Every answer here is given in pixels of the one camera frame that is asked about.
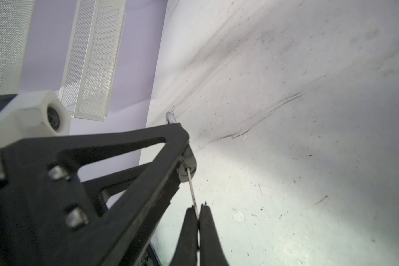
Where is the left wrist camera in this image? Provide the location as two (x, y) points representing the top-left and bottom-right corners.
(0, 91), (71, 148)

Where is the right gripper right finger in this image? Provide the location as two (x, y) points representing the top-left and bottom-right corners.
(199, 204), (229, 266)

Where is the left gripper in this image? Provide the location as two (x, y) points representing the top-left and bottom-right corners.
(0, 146), (53, 266)

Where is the black padlock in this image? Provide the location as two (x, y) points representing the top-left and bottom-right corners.
(165, 143), (197, 184)

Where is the key with ring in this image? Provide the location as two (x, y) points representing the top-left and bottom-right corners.
(186, 167), (200, 221)

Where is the white mesh two-tier shelf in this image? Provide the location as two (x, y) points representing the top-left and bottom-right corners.
(0, 1), (126, 121)

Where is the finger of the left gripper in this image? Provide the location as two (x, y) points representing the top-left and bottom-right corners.
(83, 163), (180, 266)
(0, 124), (190, 266)

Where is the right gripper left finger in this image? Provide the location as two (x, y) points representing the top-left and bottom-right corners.
(170, 207), (198, 266)

